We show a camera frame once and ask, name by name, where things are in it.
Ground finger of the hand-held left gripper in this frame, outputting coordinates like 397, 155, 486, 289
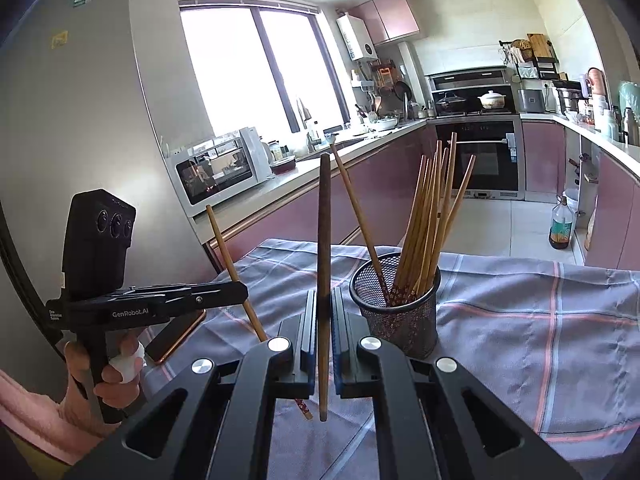
125, 280, 249, 319

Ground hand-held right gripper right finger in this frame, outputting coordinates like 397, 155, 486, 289
331, 287, 583, 480

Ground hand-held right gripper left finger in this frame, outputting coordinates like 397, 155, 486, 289
65, 289, 321, 480

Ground black mesh cup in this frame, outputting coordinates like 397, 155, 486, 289
349, 252, 442, 360

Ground dark wooden chopstick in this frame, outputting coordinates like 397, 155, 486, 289
316, 152, 334, 423

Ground bundle of wooden chopsticks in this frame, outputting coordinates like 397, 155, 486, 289
387, 132, 477, 308

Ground person's left forearm pink sleeve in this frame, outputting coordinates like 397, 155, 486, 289
0, 369, 121, 467

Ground person's left hand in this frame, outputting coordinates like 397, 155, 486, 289
64, 332, 147, 428

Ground smartphone with orange edge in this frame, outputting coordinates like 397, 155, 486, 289
145, 308, 207, 366

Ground silver refrigerator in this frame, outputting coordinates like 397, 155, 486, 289
0, 0, 221, 392

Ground white toaster oven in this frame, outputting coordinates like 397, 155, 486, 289
172, 127, 274, 219

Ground pink kitchen base cabinets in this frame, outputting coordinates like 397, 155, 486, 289
207, 121, 640, 272

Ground grey checked tablecloth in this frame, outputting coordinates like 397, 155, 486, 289
135, 237, 640, 466

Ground kitchen faucet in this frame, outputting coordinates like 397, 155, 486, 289
295, 97, 321, 154

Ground kitchen window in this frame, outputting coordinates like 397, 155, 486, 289
177, 2, 351, 137

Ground built-in steel oven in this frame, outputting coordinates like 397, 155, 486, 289
434, 120, 524, 201

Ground glass oil bottle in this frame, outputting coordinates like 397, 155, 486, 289
548, 195, 576, 251

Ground black cooking pot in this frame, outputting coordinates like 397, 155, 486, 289
435, 92, 469, 116

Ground white casserole pot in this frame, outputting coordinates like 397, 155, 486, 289
477, 90, 514, 110

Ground steel range hood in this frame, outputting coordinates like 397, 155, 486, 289
425, 67, 516, 92

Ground steel countertop appliance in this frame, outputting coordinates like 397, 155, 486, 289
517, 89, 546, 114

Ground black shelf rack with boards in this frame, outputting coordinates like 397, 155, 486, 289
500, 32, 559, 81

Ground pink kettle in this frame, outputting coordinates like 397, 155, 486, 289
582, 67, 609, 112

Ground white wall water heater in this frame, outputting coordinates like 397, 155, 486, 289
336, 12, 379, 61

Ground pink wall cabinet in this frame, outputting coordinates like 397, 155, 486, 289
347, 0, 421, 47

